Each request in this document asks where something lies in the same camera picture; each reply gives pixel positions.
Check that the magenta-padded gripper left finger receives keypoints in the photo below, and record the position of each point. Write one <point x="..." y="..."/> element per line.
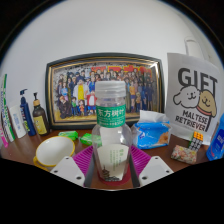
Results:
<point x="83" y="161"/>

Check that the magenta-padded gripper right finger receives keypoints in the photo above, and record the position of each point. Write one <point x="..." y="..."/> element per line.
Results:
<point x="140" y="161"/>

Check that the clear green-labelled drink bottle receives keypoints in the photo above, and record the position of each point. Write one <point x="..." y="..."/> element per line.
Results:
<point x="111" y="156"/>

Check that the small green packet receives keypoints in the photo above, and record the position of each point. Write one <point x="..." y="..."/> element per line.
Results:
<point x="86" y="139"/>
<point x="68" y="135"/>

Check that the white yellow-rimmed mug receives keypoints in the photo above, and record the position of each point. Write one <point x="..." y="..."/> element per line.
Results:
<point x="55" y="151"/>

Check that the blue tissue pack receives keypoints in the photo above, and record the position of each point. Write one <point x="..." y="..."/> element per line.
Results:
<point x="151" y="133"/>

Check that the small patterned pouch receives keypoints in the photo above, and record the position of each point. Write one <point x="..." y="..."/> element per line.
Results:
<point x="184" y="154"/>

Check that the dark yellow-labelled pump bottle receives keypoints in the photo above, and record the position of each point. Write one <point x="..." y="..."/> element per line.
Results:
<point x="40" y="120"/>

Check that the colourful puzzle cube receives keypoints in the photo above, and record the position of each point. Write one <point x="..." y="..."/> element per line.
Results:
<point x="196" y="141"/>

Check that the blue pump bottle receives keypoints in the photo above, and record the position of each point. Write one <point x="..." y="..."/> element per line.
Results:
<point x="28" y="116"/>

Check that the framed group photo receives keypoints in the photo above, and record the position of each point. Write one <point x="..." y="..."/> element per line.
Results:
<point x="73" y="90"/>

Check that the white blue-capped bottle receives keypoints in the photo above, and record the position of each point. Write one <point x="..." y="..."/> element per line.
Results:
<point x="18" y="123"/>

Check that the blue detergent bottle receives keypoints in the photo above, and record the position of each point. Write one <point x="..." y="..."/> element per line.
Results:
<point x="217" y="140"/>

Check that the white paper gift bag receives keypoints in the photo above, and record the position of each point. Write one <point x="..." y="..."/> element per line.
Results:
<point x="193" y="100"/>

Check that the white green shuttlecock tube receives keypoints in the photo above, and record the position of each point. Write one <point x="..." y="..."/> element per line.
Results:
<point x="6" y="110"/>

